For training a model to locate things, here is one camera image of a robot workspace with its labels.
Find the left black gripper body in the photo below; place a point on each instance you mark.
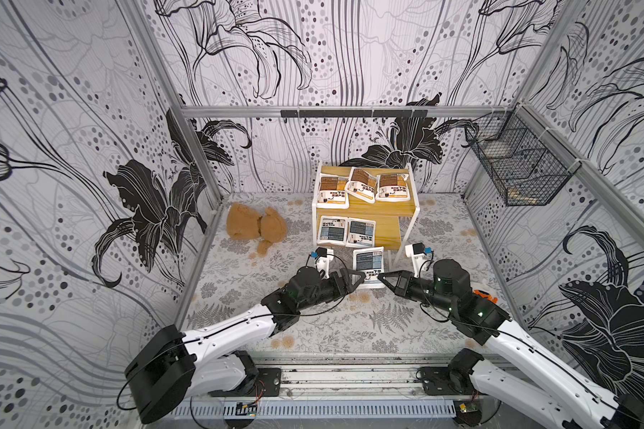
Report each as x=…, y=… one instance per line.
x=329, y=290

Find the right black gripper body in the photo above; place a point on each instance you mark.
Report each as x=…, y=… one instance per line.
x=403, y=285

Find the blue coffee bag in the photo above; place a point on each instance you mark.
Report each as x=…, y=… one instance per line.
x=369, y=261
x=361, y=233
x=332, y=230

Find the blue coffee bag top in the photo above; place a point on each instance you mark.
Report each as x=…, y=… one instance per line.
x=361, y=233

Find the brown coffee bag front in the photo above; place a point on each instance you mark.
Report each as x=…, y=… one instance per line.
x=362, y=184

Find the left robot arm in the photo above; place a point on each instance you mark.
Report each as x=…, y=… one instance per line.
x=176, y=365

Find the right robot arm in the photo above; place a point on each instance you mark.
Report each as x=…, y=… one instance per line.
x=552, y=393

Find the wooden two-tier shelf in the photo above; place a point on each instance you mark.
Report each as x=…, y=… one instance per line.
x=394, y=220

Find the orange cat toy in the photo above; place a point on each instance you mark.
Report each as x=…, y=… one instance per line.
x=488, y=295

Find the brown teddy bear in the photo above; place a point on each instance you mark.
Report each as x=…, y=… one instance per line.
x=248, y=224

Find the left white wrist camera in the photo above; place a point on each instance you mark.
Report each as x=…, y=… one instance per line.
x=322, y=259

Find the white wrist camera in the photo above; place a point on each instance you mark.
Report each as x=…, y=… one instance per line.
x=322, y=259
x=421, y=258

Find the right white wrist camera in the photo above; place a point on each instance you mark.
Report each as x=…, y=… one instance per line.
x=421, y=258

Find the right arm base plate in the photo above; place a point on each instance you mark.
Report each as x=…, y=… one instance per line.
x=442, y=381

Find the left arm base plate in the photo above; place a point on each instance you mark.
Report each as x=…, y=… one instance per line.
x=266, y=384

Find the black wire basket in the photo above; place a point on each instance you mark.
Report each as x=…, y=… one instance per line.
x=518, y=159

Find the black bar on rail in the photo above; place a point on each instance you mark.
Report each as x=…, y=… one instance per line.
x=349, y=113

